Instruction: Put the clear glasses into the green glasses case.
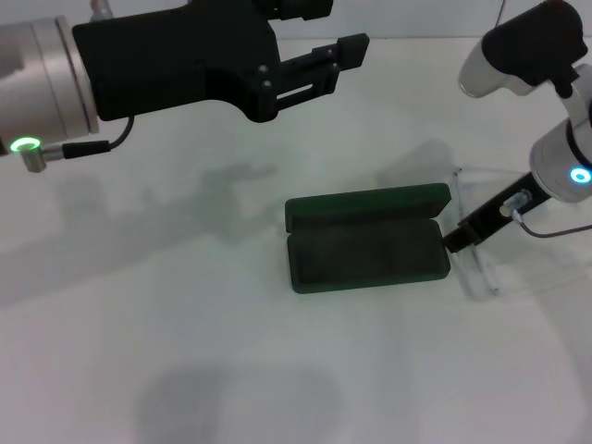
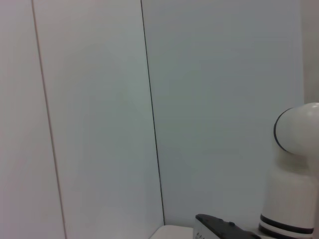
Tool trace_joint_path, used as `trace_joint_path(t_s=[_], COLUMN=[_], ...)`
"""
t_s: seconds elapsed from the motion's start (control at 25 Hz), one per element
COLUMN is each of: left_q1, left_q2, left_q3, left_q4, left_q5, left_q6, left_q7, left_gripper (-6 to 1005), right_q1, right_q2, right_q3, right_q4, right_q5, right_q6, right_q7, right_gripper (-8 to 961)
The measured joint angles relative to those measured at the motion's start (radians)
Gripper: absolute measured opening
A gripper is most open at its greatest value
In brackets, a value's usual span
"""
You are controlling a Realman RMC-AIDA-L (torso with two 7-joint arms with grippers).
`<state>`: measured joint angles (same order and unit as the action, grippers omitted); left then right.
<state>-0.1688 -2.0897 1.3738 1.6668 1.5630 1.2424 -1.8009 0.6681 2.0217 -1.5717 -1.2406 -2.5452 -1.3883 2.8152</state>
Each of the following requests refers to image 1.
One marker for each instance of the clear white glasses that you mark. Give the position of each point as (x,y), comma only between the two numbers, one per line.
(467,273)

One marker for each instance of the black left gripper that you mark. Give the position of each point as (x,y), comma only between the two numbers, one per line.
(162,55)

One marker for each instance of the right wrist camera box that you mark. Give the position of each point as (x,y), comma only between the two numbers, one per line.
(532,41)

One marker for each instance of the green glasses case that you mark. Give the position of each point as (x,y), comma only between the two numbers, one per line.
(370,259)

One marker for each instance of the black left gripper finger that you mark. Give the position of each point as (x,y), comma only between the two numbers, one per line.
(353,48)

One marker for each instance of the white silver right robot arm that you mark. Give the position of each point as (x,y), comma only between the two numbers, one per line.
(564,152)

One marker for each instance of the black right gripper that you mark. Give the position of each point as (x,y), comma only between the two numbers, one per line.
(495,208)

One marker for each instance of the silver left camera bracket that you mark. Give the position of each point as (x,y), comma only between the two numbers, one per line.
(99,3)

